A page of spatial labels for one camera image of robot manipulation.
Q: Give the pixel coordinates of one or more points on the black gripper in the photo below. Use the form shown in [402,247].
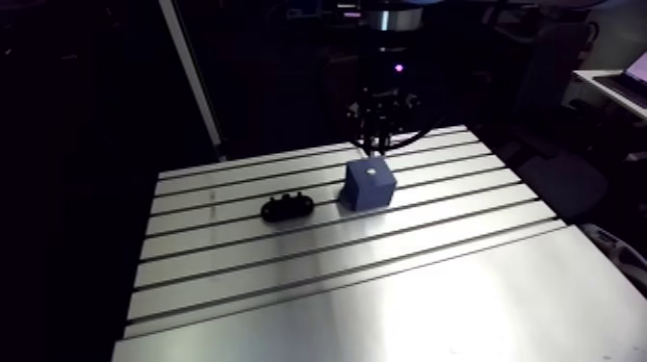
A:
[386,86]

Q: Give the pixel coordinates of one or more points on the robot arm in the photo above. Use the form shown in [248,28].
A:
[394,17]

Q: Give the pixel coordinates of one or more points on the dark blue-grey block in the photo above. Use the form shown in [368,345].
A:
[368,187]

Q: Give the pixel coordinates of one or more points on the black oval holder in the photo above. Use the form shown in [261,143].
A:
[286,207]

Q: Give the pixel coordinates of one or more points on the grey office chair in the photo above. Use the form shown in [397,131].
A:
[556,126]

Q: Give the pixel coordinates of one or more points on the white desk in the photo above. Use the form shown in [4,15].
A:
[606,91]

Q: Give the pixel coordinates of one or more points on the laptop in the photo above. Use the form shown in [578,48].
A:
[629,81]

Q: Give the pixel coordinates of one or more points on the pale holed strip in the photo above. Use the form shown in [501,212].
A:
[614,250]

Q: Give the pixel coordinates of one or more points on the white post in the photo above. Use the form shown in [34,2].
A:
[194,81]

